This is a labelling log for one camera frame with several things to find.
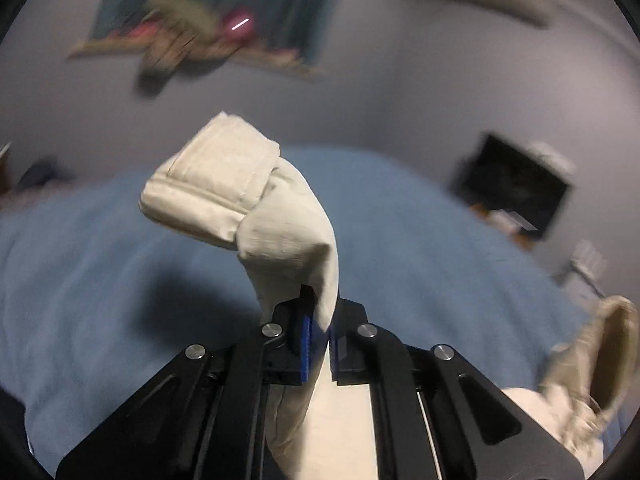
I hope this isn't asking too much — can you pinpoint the wooden desk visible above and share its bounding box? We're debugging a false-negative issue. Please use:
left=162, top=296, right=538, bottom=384
left=469, top=202, right=533, bottom=252

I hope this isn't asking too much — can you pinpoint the blue blanket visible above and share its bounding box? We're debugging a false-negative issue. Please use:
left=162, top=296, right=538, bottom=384
left=0, top=146, right=608, bottom=476

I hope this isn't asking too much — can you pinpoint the cream fabric garment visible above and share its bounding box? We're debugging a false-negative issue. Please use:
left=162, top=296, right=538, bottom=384
left=139, top=110, right=640, bottom=480

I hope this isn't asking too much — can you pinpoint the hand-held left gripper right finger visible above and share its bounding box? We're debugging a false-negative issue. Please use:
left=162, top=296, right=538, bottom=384
left=327, top=297, right=586, bottom=480

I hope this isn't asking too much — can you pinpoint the white box on television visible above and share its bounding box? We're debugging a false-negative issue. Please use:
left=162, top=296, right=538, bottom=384
left=530, top=141, right=577, bottom=175

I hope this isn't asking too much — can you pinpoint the white wall fixture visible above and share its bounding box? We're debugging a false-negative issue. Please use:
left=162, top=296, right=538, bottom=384
left=562, top=241, right=608, bottom=293

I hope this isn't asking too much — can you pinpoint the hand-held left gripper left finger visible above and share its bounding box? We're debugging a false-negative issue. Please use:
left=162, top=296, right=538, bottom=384
left=56, top=285, right=321, bottom=480

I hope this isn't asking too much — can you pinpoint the black television screen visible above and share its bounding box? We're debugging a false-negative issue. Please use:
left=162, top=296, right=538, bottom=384
left=450, top=132, right=572, bottom=241

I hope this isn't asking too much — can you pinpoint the wall poster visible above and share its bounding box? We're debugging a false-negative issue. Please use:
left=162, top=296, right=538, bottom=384
left=67, top=0, right=351, bottom=96

